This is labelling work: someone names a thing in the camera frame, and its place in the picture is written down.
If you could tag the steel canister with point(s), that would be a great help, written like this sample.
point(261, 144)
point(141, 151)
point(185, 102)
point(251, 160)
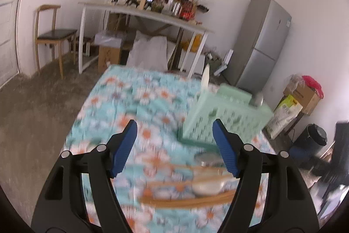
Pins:
point(176, 8)

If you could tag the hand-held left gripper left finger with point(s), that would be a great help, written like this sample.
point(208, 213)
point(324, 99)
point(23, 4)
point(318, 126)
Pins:
point(125, 148)

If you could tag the cola bottle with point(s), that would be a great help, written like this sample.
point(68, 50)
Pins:
point(188, 12)

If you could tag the silver refrigerator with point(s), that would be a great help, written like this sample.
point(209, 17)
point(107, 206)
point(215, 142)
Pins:
point(261, 36)

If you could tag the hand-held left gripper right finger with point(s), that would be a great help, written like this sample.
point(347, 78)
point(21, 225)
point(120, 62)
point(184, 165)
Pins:
point(223, 148)

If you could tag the white and yellow sack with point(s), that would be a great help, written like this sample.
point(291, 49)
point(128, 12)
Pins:
point(285, 113)

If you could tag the open cardboard box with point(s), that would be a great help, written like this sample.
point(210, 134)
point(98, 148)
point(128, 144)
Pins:
point(302, 96)

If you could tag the floral blanket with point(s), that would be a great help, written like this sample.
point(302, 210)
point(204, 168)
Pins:
point(152, 102)

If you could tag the white ceramic spoon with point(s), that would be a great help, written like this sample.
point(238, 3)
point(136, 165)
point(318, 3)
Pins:
point(207, 187)

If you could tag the white table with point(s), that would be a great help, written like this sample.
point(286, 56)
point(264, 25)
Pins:
point(152, 15)

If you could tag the white rice paddle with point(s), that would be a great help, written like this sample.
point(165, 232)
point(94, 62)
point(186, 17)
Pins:
point(205, 77)

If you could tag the small dark appliance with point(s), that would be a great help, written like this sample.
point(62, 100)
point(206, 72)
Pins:
point(83, 46)

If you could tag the dark trash can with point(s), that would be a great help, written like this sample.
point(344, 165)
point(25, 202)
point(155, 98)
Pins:
point(316, 136)

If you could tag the yellow plastic bag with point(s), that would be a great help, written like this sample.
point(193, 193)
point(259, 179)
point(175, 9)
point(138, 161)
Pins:
point(192, 43)

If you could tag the small black gadget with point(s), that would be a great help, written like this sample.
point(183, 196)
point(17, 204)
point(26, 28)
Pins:
point(132, 0)
point(149, 3)

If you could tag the clear plastic bin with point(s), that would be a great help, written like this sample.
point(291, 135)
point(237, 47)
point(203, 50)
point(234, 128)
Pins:
point(110, 38)

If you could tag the white box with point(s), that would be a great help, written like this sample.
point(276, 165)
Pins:
point(200, 63)

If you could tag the red plastic bag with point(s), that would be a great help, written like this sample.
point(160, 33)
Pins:
point(312, 84)

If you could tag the green utensil basket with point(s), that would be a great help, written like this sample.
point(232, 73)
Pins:
point(207, 113)

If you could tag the wooden chair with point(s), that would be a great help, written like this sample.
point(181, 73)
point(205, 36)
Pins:
point(56, 33)

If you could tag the white foam board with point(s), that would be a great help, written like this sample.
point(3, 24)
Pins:
point(225, 62)

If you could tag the white door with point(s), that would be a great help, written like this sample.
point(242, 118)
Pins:
point(6, 39)

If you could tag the black tray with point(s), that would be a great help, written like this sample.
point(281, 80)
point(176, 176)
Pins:
point(202, 8)

